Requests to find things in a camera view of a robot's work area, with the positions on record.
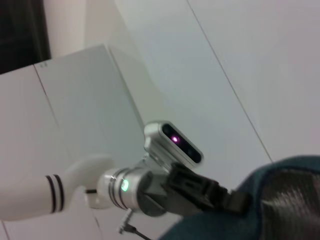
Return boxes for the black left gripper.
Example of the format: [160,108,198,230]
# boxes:
[162,162,252,216]

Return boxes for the dark teal fabric lunch bag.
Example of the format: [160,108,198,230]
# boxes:
[157,155,320,240]

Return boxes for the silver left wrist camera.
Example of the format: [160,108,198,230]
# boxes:
[143,120,204,173]

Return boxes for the left arm grey cable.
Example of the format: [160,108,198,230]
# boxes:
[84,188,156,240]

